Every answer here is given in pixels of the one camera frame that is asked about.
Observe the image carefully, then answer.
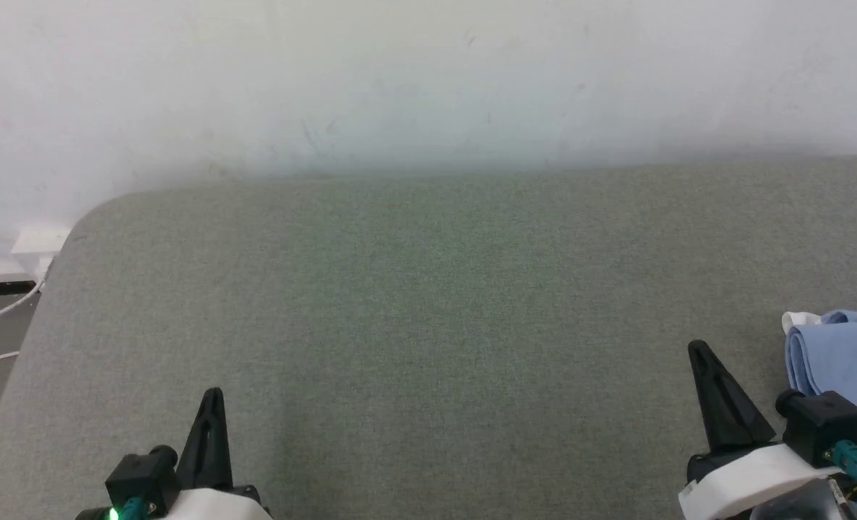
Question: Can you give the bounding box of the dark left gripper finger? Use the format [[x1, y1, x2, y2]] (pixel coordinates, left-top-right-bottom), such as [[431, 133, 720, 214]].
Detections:
[[176, 387, 234, 492]]

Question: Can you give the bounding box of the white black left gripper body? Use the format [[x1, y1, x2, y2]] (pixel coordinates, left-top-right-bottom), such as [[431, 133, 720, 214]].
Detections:
[[158, 485, 274, 520]]

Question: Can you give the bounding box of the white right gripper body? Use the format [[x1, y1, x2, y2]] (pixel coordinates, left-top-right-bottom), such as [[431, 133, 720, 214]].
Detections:
[[678, 442, 843, 520]]

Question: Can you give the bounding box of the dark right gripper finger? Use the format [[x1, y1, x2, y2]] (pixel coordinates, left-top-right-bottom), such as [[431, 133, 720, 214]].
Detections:
[[687, 339, 778, 454]]

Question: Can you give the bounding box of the light blue white garment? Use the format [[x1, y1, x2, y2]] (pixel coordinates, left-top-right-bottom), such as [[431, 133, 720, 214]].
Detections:
[[781, 309, 857, 449]]

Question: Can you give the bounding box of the grey-green fabric sofa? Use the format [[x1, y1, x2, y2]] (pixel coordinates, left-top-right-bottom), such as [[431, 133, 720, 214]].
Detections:
[[0, 155, 857, 520]]

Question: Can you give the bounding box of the white wall outlet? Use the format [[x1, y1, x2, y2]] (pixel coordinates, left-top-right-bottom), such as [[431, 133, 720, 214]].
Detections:
[[12, 227, 72, 279]]

